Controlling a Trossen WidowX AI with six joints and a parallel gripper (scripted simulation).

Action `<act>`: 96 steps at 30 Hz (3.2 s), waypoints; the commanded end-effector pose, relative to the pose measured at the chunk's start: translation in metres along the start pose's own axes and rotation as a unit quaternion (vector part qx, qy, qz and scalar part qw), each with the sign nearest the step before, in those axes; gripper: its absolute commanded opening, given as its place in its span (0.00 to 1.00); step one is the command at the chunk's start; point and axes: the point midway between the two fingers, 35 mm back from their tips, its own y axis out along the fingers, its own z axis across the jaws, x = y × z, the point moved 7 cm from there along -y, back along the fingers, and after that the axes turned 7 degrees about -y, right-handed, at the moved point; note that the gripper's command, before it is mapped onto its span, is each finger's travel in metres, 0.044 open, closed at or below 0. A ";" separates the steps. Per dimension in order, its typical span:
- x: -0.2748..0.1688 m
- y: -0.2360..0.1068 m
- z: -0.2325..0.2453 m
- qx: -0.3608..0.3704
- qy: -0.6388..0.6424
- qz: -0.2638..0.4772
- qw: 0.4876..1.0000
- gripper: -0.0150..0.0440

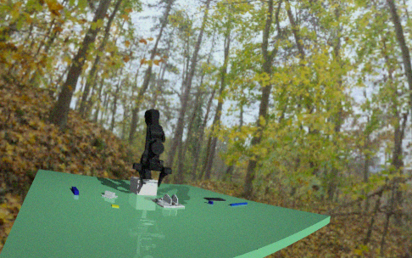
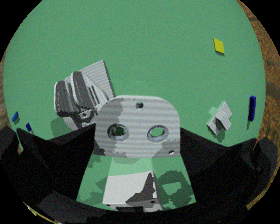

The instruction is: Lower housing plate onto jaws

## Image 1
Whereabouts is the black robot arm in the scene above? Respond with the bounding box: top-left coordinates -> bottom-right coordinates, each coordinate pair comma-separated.
140,109 -> 165,180

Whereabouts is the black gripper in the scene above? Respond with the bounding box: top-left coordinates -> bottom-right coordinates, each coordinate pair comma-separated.
132,154 -> 172,187

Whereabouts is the dark blue curved bar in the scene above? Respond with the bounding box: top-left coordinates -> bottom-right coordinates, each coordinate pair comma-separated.
71,186 -> 79,195

